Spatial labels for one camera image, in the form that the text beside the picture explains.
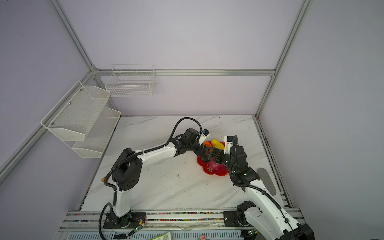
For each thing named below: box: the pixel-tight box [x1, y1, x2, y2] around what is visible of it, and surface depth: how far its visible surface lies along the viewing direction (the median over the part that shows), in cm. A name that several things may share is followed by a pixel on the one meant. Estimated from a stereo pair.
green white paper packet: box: [149, 231, 172, 240], surface depth 67 cm
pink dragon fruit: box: [207, 157, 226, 173], surface depth 88 cm
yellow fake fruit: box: [211, 138, 225, 151], surface depth 97 cm
